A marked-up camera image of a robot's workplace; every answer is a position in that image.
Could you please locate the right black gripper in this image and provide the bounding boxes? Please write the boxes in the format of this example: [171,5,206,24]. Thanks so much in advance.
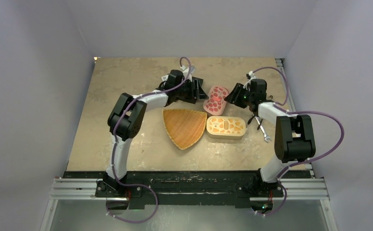
[225,83,254,109]

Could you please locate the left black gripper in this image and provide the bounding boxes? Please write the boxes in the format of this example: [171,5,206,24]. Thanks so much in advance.
[174,79,208,101]

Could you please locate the pink lunch box lid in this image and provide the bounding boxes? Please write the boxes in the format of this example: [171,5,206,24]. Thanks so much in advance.
[203,85,230,106]

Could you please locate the beige lunch box lid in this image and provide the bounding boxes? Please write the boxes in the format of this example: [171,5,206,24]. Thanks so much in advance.
[206,116,246,131]

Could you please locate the woven bamboo basket tray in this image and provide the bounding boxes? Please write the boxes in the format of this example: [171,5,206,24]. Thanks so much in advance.
[162,109,208,150]

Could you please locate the beige lunch box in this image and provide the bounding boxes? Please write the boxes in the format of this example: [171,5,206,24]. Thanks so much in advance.
[206,128,246,140]

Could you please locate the pink lunch box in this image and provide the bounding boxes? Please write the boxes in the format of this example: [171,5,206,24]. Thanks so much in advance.
[203,104,226,116]

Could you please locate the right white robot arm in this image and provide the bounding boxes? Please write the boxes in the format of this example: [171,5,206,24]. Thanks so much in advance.
[225,79,316,196]

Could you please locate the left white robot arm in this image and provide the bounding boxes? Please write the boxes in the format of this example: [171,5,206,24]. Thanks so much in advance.
[103,70,208,197]

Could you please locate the white small device box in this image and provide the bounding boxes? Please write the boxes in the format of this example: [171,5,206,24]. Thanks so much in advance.
[161,75,169,81]

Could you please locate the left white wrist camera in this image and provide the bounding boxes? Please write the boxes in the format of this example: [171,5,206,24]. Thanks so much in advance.
[180,65,196,80]

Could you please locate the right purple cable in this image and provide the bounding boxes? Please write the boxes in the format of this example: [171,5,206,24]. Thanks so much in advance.
[252,66,345,179]

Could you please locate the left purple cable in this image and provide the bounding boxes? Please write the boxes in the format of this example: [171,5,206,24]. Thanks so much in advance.
[111,56,192,189]

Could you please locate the right aluminium rail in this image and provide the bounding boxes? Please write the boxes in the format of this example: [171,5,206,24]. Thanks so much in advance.
[275,58,315,178]

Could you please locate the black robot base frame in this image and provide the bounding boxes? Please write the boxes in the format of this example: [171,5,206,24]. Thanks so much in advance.
[62,170,311,211]

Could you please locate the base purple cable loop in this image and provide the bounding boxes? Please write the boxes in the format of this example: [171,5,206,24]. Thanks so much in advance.
[105,184,161,224]

